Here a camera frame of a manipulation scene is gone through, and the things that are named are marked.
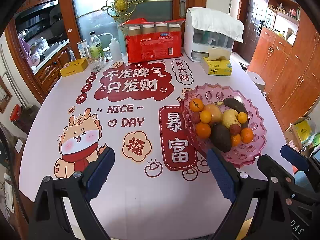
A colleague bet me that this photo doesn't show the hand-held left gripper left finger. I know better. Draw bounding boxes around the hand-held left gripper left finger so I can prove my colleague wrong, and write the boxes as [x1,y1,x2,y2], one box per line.
[29,147,115,240]

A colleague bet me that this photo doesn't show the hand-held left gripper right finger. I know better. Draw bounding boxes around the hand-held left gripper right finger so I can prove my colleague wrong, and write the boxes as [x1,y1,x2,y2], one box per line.
[206,147,292,240]

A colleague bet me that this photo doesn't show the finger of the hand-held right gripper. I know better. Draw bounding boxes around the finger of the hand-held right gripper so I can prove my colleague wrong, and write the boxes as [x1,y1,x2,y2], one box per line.
[257,154,316,206]
[280,144,320,188]

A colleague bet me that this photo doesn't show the pink plastic fruit bowl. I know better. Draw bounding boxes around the pink plastic fruit bowl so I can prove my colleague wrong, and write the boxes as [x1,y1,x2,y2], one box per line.
[180,83,267,168]

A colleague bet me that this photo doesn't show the large mandarin orange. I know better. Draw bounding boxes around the large mandarin orange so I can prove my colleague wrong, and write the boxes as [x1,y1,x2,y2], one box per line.
[195,122,212,139]
[240,127,254,144]

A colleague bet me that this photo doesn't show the dark avocado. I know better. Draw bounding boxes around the dark avocado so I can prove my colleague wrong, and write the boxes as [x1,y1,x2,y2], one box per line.
[211,123,232,153]

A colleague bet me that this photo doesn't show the yellow pear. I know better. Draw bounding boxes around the yellow pear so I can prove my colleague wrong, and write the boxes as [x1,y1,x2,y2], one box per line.
[222,109,241,129]

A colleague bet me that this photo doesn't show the red apple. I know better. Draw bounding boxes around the red apple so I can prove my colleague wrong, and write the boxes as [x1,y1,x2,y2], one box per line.
[204,104,223,125]

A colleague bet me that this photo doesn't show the overripe brown banana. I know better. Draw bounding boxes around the overripe brown banana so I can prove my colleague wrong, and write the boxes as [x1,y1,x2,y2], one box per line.
[214,97,249,130]

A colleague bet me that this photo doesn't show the mandarin orange with dark stem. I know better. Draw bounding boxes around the mandarin orange with dark stem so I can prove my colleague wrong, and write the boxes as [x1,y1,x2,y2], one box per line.
[189,98,205,113]

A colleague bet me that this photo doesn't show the open cardboard box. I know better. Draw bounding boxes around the open cardboard box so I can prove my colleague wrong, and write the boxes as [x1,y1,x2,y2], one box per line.
[284,116,315,150]

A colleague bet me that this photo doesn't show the printed cartoon tablecloth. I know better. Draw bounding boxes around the printed cartoon tablecloth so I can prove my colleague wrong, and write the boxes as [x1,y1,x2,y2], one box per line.
[19,52,295,240]

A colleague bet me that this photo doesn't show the orange wooden cabinet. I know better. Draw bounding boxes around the orange wooden cabinet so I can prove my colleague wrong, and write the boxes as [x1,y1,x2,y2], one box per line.
[247,27,320,130]

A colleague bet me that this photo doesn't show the white round bin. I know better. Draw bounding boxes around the white round bin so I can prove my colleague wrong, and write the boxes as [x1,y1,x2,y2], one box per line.
[246,70,267,90]

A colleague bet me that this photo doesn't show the red plastic container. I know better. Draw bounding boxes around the red plastic container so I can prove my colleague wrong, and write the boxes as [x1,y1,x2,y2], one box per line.
[10,104,23,123]

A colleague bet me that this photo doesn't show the yellow tissue box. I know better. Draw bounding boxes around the yellow tissue box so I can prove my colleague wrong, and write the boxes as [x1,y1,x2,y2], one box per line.
[201,47,232,76]

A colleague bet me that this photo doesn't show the clear drinking glass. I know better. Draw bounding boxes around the clear drinking glass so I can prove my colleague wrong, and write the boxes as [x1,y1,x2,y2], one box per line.
[86,52,104,73]

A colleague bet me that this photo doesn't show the flat yellow cardboard box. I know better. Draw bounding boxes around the flat yellow cardboard box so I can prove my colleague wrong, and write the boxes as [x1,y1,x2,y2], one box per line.
[59,57,88,78]

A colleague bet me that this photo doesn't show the wooden kitchen cabinet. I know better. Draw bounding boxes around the wooden kitchen cabinet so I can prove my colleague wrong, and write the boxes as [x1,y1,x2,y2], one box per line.
[32,42,73,90]

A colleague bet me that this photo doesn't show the white squeeze bottle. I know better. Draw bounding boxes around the white squeeze bottle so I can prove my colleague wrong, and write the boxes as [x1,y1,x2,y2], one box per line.
[99,33,123,62]

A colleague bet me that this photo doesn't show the white and blue carton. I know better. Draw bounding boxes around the white and blue carton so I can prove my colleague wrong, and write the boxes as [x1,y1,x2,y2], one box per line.
[77,40,89,58]

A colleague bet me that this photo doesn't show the clear bottle with green label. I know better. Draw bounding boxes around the clear bottle with green label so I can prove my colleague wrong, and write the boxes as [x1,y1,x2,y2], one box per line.
[89,31,103,58]

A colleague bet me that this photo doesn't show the red pack of paper cups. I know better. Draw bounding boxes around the red pack of paper cups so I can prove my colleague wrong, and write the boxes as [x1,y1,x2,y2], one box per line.
[118,17,185,64]

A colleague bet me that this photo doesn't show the white countertop dispenser box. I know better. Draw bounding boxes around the white countertop dispenser box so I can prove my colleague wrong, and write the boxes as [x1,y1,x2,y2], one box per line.
[184,7,235,62]

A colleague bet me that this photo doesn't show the brown entrance door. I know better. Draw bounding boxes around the brown entrance door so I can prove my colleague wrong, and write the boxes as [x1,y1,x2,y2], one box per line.
[241,0,269,60]

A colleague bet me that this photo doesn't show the white towel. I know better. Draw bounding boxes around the white towel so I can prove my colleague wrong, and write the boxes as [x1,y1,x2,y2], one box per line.
[187,7,244,43]

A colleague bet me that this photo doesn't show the gold door ornament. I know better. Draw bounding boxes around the gold door ornament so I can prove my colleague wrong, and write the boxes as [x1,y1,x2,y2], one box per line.
[101,0,144,23]

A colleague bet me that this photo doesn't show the wooden wall shelf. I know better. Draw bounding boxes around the wooden wall shelf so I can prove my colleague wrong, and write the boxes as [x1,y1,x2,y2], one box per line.
[265,0,303,33]

